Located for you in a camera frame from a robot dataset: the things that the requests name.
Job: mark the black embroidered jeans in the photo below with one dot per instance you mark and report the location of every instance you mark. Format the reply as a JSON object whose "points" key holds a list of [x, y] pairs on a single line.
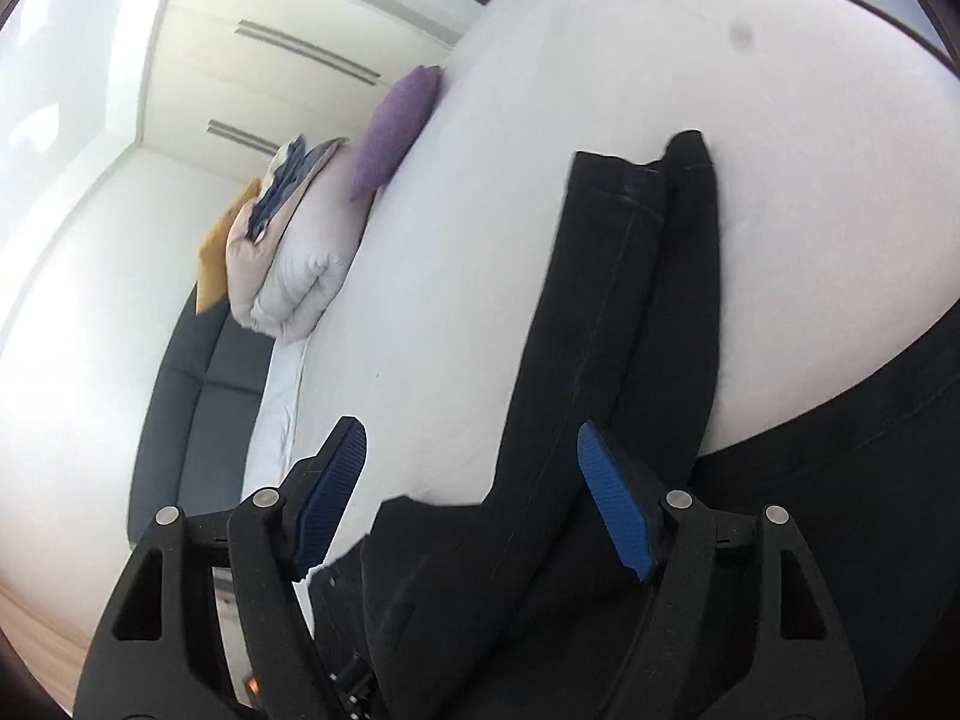
{"points": [[811, 571]]}

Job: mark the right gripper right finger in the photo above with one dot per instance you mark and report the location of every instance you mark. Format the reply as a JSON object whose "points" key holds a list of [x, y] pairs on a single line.
{"points": [[628, 495]]}

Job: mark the folded blue grey cloth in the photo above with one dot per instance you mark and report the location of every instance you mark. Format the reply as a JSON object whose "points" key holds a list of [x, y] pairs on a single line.
{"points": [[289, 169]]}

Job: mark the white bed mattress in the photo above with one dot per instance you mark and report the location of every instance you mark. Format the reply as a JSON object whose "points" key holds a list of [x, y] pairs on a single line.
{"points": [[834, 135]]}

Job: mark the dark grey headboard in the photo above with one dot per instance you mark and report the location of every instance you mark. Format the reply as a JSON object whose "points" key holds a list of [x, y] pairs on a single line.
{"points": [[200, 417]]}

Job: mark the mustard yellow pillow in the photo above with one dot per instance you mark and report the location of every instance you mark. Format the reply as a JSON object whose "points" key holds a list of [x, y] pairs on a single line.
{"points": [[212, 283]]}

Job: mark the white wardrobe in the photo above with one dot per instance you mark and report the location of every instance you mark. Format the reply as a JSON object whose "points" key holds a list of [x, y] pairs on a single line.
{"points": [[229, 81]]}

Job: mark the folded beige duvet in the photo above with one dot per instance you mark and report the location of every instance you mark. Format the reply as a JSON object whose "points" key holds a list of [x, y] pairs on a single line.
{"points": [[280, 284]]}

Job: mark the purple cushion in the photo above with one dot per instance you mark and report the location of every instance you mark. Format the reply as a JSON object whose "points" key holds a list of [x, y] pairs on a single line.
{"points": [[394, 128]]}

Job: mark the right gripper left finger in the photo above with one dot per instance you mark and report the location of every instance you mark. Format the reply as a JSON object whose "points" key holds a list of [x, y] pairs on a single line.
{"points": [[317, 492]]}

